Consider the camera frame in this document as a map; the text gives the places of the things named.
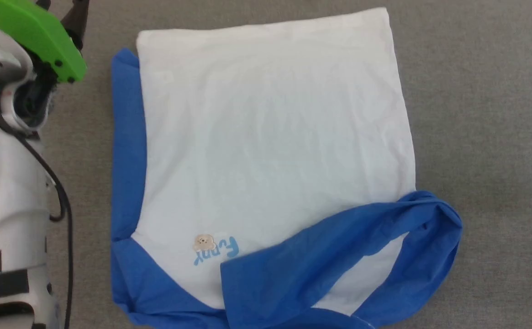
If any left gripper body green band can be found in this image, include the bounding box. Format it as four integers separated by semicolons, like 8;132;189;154
0;0;88;84

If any white and blue garment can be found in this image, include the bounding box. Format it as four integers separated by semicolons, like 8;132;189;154
110;6;464;329

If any grey upholstered sofa cushion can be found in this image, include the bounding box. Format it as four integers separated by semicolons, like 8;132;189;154
0;0;532;329

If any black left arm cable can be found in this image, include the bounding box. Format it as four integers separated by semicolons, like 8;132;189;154
0;91;74;329

